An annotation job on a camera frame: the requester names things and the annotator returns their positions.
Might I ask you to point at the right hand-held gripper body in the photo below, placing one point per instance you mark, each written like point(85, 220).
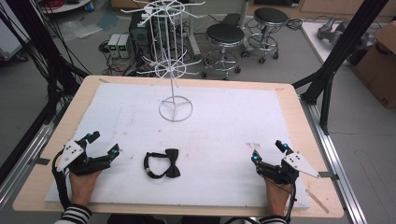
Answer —
point(284, 169)

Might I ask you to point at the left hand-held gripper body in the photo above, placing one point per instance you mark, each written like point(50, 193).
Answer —
point(81, 162)

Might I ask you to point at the black bow tie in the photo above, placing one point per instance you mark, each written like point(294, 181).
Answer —
point(163, 163)

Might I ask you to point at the person's left hand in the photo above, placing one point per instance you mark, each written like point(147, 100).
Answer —
point(84, 186)

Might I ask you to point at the person's right hand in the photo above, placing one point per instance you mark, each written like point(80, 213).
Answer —
point(278, 197)

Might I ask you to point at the wooden stick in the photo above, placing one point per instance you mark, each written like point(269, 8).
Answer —
point(317, 201)

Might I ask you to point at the white foam mat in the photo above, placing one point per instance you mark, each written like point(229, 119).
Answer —
point(199, 130)

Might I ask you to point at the grey power supply unit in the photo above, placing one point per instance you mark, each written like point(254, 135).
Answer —
point(124, 46)
point(113, 45)

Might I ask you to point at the black computer tower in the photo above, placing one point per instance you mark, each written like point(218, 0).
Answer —
point(141, 35)

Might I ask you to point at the black round stool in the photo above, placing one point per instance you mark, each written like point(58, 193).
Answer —
point(224, 46)
point(267, 31)

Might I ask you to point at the cardboard box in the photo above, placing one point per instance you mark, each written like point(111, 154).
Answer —
point(378, 65)

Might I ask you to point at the aluminium rail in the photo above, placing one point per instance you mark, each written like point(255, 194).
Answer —
point(26, 158)
point(337, 168)

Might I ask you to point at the black metal frame stand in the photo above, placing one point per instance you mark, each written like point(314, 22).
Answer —
point(336, 59)
point(34, 77)

